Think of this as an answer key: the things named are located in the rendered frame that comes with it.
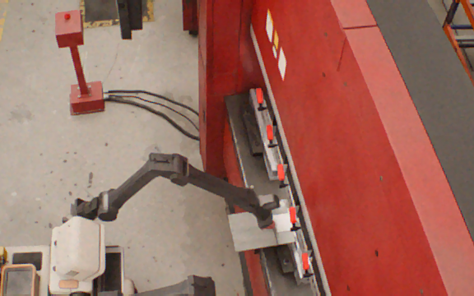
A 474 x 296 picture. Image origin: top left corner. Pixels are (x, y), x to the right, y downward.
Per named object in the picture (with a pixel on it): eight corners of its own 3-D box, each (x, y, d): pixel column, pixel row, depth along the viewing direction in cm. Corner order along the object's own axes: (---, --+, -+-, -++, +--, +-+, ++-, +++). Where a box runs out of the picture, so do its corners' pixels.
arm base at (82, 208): (74, 198, 245) (73, 224, 238) (88, 191, 241) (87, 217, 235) (90, 205, 251) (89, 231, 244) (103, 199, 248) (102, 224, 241)
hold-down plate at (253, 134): (239, 108, 317) (240, 105, 314) (250, 108, 318) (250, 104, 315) (252, 156, 301) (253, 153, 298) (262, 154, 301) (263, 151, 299)
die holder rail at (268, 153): (248, 100, 320) (249, 89, 313) (259, 99, 321) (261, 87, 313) (270, 181, 293) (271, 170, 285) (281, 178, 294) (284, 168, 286)
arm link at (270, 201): (241, 189, 247) (243, 207, 242) (267, 181, 244) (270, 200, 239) (253, 201, 256) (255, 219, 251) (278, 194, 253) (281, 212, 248)
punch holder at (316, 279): (306, 270, 236) (313, 253, 222) (327, 266, 237) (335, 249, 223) (316, 306, 228) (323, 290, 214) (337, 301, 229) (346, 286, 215)
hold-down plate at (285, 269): (267, 217, 282) (267, 214, 280) (278, 215, 283) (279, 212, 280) (282, 275, 266) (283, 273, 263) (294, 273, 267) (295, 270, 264)
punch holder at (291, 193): (283, 184, 257) (287, 164, 244) (302, 182, 259) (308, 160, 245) (291, 215, 249) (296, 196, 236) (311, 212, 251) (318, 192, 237)
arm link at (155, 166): (155, 143, 217) (155, 166, 211) (185, 154, 225) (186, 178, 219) (95, 196, 244) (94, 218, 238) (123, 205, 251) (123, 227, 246)
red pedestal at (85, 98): (69, 94, 428) (47, 10, 360) (103, 89, 432) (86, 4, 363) (70, 116, 417) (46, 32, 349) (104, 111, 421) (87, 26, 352)
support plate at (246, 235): (227, 215, 269) (228, 215, 268) (285, 206, 273) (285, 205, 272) (235, 252, 259) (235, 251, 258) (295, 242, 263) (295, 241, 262)
